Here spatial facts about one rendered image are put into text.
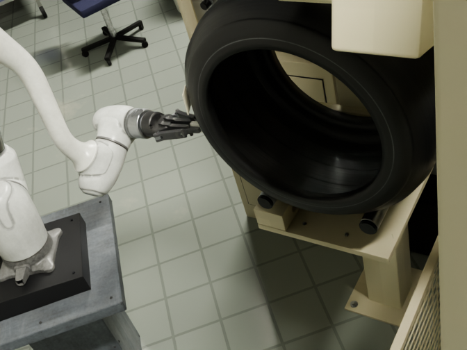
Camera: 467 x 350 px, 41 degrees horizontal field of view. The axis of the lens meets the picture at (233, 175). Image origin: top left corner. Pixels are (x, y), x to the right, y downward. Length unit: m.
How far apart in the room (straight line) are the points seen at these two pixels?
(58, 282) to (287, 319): 0.96
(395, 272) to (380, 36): 1.65
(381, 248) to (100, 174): 0.81
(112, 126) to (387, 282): 1.12
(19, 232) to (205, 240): 1.14
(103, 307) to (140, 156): 1.65
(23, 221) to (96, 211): 0.36
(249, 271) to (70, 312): 0.96
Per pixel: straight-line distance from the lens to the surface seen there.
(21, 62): 1.74
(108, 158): 1.82
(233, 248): 2.74
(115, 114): 1.87
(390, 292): 2.37
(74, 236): 2.04
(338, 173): 1.62
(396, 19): 0.66
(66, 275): 1.93
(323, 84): 2.09
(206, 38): 1.31
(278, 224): 1.64
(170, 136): 1.73
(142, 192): 3.18
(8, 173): 2.02
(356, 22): 0.67
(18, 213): 1.88
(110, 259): 1.99
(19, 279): 1.95
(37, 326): 1.95
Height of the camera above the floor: 2.02
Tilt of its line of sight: 41 degrees down
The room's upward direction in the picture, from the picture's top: 18 degrees counter-clockwise
